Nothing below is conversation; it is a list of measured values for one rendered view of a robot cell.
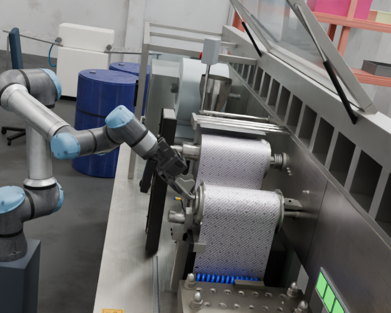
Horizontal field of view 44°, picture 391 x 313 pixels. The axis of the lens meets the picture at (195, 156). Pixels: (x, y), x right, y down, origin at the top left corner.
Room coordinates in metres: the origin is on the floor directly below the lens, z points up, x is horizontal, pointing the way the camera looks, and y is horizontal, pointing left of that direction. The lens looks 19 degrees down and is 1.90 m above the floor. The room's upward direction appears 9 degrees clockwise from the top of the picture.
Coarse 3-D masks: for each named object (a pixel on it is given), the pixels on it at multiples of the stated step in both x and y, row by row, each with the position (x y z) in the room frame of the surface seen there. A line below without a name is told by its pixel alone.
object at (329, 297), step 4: (328, 288) 1.10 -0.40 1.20; (328, 292) 1.10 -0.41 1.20; (332, 292) 1.08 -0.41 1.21; (328, 296) 1.09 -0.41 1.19; (332, 296) 1.07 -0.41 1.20; (324, 300) 1.11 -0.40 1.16; (328, 300) 1.09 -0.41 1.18; (332, 300) 1.07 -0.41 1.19; (328, 304) 1.08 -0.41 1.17; (332, 304) 1.06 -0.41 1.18; (328, 308) 1.08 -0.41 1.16
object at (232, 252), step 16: (208, 240) 1.34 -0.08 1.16; (224, 240) 1.35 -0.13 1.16; (240, 240) 1.35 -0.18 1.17; (256, 240) 1.36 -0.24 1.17; (208, 256) 1.34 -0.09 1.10; (224, 256) 1.35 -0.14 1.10; (240, 256) 1.36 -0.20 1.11; (256, 256) 1.36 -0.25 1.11; (192, 272) 1.34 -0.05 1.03; (208, 272) 1.34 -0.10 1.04; (224, 272) 1.35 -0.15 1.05; (240, 272) 1.36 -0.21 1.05; (256, 272) 1.37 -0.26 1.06
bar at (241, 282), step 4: (236, 280) 1.31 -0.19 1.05; (240, 280) 1.31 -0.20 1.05; (244, 280) 1.32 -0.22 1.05; (248, 280) 1.32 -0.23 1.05; (236, 284) 1.29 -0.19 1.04; (240, 284) 1.30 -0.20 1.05; (244, 284) 1.30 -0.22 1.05; (248, 284) 1.30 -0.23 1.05; (252, 284) 1.30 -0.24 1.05; (256, 284) 1.31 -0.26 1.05; (260, 284) 1.31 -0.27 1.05; (240, 288) 1.30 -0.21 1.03; (244, 288) 1.30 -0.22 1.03; (248, 288) 1.30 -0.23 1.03; (252, 288) 1.30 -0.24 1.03; (256, 288) 1.30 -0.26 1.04; (260, 288) 1.31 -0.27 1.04
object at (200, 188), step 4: (200, 188) 1.39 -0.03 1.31; (200, 192) 1.37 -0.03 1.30; (200, 196) 1.36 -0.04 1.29; (200, 200) 1.35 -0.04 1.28; (280, 200) 1.41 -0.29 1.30; (200, 204) 1.34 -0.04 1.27; (280, 204) 1.39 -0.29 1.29; (200, 208) 1.34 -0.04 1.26; (280, 208) 1.39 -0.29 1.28; (200, 212) 1.34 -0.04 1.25; (280, 212) 1.38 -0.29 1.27; (196, 216) 1.36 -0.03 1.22; (200, 216) 1.34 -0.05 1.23; (280, 216) 1.38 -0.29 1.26; (196, 220) 1.36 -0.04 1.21; (276, 224) 1.38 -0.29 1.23
